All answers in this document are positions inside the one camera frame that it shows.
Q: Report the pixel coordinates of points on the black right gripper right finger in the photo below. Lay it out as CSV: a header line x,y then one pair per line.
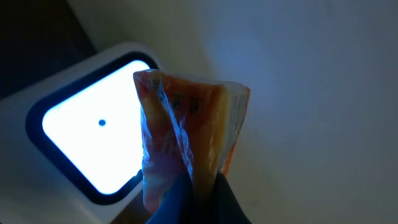
x,y
226,206

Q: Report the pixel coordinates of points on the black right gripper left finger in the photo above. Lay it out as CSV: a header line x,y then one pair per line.
x,y
176,205

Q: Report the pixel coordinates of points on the small orange box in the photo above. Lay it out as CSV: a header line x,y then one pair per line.
x,y
188,127

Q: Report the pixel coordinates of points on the white barcode scanner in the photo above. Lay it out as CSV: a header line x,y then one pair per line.
x,y
71,145

